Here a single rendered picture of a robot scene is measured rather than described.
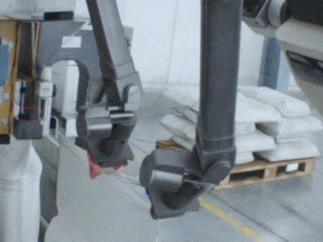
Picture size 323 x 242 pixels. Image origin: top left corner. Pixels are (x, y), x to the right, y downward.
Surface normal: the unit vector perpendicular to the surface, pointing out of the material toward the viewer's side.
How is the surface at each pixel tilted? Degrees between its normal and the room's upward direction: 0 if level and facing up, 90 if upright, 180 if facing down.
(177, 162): 28
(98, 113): 87
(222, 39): 118
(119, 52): 81
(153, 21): 90
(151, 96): 90
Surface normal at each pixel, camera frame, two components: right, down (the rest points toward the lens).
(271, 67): -0.85, 0.02
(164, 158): 0.33, -0.73
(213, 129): 0.10, 0.54
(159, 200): 0.43, -0.48
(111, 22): 0.50, 0.22
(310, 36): -0.45, -0.72
